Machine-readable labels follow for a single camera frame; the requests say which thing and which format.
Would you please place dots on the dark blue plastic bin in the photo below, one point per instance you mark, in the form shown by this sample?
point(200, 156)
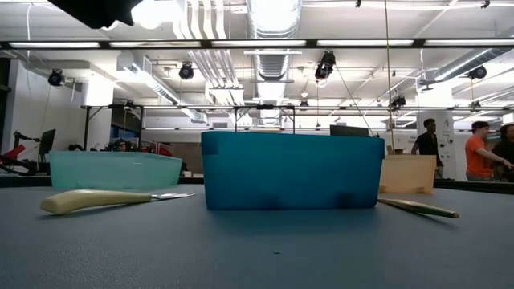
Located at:
point(289, 172)

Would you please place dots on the orange plastic bin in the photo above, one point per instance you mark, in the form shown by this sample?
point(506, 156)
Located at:
point(409, 174)

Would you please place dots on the white pillar with sign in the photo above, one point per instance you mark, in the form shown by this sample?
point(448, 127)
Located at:
point(447, 136)

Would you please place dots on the white square pillar box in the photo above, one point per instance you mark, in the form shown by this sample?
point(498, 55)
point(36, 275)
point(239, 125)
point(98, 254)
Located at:
point(97, 94)

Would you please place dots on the light green plastic bin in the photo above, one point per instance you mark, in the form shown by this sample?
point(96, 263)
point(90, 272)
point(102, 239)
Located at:
point(112, 170)

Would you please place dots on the black background table frame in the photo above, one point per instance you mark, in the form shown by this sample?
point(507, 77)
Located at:
point(160, 107)

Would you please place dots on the black background robot arm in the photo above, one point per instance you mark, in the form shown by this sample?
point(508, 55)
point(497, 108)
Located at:
point(86, 147)

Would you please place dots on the overhead light bar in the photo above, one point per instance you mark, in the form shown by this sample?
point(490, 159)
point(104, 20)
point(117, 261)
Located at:
point(261, 43)

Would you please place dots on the grey-blue table mat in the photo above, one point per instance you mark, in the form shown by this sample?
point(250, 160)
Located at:
point(257, 257)

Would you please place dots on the white ceiling pipe bundle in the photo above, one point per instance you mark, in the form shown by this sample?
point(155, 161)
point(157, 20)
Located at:
point(209, 60)

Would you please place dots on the person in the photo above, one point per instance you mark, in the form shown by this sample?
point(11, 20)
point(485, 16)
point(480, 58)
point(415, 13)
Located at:
point(507, 148)
point(478, 156)
point(120, 144)
point(427, 146)

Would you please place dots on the black computer monitor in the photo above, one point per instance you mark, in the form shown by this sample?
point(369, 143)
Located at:
point(47, 141)
point(348, 131)

